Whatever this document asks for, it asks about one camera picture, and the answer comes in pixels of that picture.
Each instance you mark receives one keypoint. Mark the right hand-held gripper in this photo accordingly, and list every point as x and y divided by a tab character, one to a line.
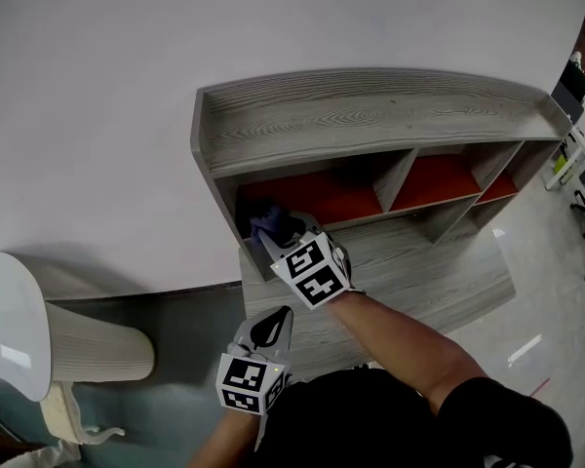
312	271

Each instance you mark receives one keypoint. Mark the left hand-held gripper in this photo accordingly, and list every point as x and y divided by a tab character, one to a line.
246	383

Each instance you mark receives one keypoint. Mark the dark blue wiping cloth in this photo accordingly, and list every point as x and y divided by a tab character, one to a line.
268	215

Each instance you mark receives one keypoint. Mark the gray wooden shelf unit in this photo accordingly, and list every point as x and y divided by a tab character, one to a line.
361	115

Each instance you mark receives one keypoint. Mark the person's right forearm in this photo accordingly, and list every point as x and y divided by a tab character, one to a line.
409	344

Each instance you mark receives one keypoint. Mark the person's left forearm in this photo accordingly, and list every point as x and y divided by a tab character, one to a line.
224	441

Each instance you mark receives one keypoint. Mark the yellow-green storage bin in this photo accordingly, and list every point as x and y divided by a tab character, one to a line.
565	168

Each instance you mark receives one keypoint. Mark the black computer monitor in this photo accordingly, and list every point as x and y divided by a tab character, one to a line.
577	78

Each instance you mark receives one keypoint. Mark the person's black clothing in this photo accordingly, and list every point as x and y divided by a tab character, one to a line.
370	427

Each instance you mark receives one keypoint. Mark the cream wrapped furniture piece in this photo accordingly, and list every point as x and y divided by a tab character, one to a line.
68	417

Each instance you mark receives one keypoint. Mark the white round table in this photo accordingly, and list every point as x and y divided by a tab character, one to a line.
10	320

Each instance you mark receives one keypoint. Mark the red floor tape line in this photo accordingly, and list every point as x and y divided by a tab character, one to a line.
539	387

